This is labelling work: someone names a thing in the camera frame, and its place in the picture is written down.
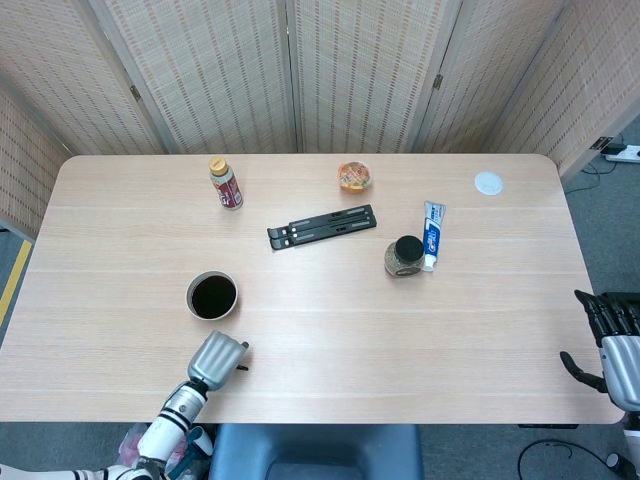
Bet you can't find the orange fruit jelly cup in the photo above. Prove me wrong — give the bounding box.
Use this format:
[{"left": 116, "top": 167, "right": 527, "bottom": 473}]
[{"left": 335, "top": 160, "right": 375, "bottom": 194}]

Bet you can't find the glass spice jar black lid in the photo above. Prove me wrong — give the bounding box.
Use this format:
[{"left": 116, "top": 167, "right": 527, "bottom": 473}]
[{"left": 383, "top": 235, "right": 426, "bottom": 279}]

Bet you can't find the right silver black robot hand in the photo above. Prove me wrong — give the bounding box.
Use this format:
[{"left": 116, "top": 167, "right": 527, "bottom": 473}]
[{"left": 559, "top": 288, "right": 640, "bottom": 412}]

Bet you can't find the pink white plastic bag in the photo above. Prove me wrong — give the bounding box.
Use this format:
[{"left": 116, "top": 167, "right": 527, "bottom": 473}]
[{"left": 117, "top": 423, "right": 191, "bottom": 474}]

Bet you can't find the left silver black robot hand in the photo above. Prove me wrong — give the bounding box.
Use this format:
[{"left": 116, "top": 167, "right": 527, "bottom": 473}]
[{"left": 187, "top": 329, "right": 251, "bottom": 391}]

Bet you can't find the white round table grommet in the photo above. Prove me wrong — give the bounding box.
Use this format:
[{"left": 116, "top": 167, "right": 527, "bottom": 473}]
[{"left": 473, "top": 171, "right": 505, "bottom": 196}]

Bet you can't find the white blue toothpaste tube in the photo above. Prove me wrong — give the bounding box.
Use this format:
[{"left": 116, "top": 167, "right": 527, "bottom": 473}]
[{"left": 421, "top": 200, "right": 449, "bottom": 273}]

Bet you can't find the white paper cup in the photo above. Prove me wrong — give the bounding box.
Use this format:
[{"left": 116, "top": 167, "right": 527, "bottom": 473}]
[{"left": 187, "top": 427, "right": 215, "bottom": 459}]

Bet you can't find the dark blue grey chair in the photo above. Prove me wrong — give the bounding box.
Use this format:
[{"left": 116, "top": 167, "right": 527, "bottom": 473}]
[{"left": 207, "top": 423, "right": 425, "bottom": 480}]

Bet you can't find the white power strip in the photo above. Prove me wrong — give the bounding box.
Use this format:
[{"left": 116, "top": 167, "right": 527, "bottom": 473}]
[{"left": 602, "top": 143, "right": 640, "bottom": 164}]

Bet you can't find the black floor cable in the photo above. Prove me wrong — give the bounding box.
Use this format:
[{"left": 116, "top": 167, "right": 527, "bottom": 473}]
[{"left": 517, "top": 439, "right": 614, "bottom": 480}]

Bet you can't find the coffee bottle with yellow cap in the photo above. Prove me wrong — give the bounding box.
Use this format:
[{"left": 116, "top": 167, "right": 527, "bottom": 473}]
[{"left": 208, "top": 156, "right": 245, "bottom": 212}]

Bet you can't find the black folding laptop stand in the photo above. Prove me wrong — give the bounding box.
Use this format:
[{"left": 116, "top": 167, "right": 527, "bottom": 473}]
[{"left": 266, "top": 204, "right": 378, "bottom": 253}]

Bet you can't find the yellow floor tape strip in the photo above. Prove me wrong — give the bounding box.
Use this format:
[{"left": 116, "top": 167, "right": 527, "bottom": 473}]
[{"left": 0, "top": 238, "right": 34, "bottom": 326}]

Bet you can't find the white cup of coffee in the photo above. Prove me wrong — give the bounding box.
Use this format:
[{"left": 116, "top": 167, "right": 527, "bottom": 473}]
[{"left": 186, "top": 270, "right": 239, "bottom": 322}]

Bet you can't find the bamboo folding screen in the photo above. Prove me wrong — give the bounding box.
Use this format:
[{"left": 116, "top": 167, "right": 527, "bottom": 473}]
[{"left": 0, "top": 0, "right": 640, "bottom": 241}]

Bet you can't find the black power strip cable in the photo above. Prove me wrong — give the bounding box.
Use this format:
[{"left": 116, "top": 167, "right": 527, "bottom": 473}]
[{"left": 564, "top": 158, "right": 619, "bottom": 194}]

